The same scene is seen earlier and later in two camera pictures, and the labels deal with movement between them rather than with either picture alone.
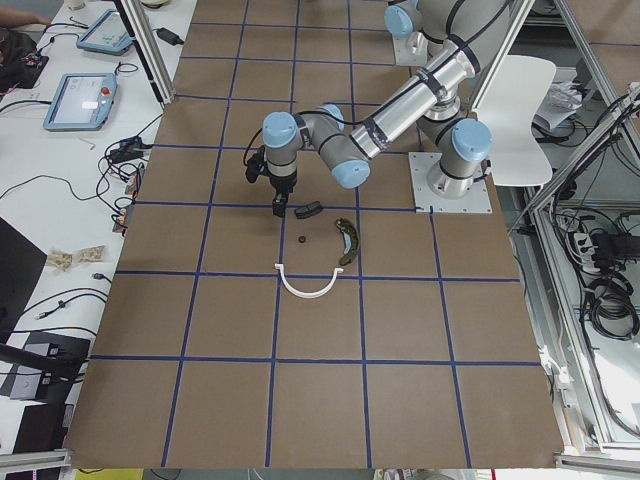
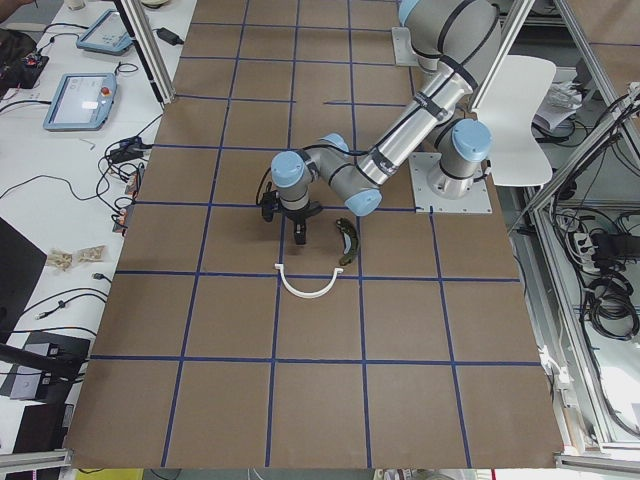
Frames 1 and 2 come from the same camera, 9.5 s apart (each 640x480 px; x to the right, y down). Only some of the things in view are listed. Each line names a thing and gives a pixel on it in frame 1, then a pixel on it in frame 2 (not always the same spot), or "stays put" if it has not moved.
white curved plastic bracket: x=318 y=293 stays put
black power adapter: x=168 y=36 stays put
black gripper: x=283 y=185 → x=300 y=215
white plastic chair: x=511 y=103 stays put
